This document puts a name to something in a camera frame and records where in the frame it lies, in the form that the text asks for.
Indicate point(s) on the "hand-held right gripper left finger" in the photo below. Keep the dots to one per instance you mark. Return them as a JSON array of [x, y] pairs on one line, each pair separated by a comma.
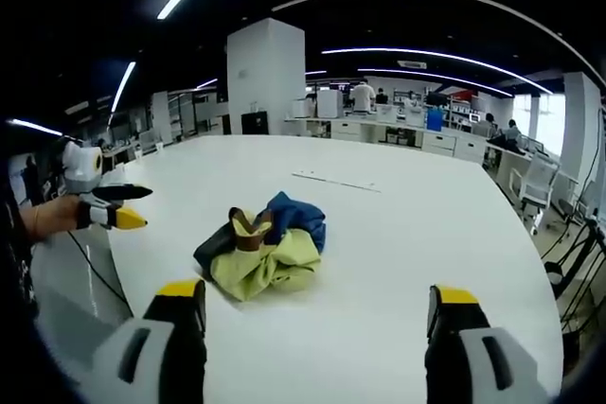
[[156, 347]]

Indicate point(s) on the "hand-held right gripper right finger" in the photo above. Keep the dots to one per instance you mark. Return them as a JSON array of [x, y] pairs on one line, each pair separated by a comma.
[[478, 352]]

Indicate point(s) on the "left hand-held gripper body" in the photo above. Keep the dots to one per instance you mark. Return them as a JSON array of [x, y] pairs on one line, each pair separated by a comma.
[[80, 165]]

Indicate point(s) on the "blue yellow brown garment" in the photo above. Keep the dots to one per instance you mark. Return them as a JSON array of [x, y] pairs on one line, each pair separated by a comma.
[[270, 252]]

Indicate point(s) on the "person's left hand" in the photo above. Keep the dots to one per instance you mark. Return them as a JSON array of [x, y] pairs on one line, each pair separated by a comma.
[[59, 215]]

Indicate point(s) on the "person's dark patterned clothing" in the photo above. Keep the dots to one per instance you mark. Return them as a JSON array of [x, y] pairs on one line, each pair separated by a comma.
[[14, 252]]

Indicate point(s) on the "black tripod stand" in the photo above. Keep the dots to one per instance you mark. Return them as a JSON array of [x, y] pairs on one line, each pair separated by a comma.
[[575, 257]]

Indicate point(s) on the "black cabinet box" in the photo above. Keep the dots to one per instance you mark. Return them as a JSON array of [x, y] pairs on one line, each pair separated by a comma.
[[254, 123]]

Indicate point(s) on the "white office chair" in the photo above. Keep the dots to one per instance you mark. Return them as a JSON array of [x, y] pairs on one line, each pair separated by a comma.
[[537, 181]]

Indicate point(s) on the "white square pillar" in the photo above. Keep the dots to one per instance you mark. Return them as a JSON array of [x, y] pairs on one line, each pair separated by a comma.
[[265, 77]]

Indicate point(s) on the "white flat table strip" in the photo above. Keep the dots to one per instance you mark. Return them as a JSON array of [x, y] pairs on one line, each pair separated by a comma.
[[336, 180]]

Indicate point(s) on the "white appliance box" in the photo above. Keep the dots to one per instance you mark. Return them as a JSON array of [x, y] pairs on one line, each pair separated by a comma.
[[329, 103]]

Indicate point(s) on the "white counter cabinets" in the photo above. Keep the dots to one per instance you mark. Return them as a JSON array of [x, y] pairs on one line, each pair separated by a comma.
[[402, 134]]

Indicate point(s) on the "blue box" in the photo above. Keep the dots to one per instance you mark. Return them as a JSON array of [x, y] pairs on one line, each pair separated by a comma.
[[434, 119]]

